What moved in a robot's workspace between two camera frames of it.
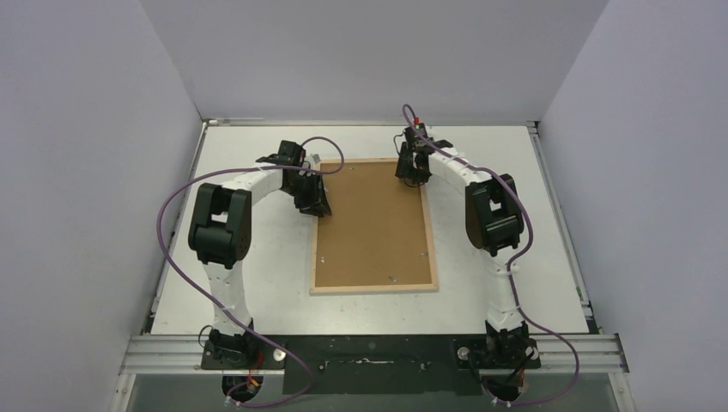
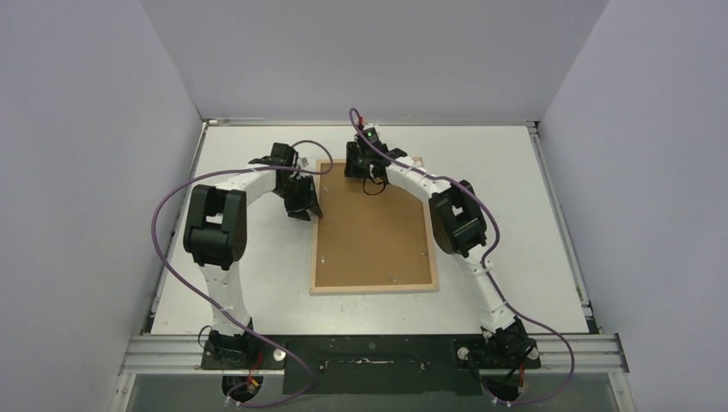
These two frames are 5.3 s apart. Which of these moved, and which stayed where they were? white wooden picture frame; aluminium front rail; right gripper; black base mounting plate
Moved: right gripper
Stayed: aluminium front rail; white wooden picture frame; black base mounting plate
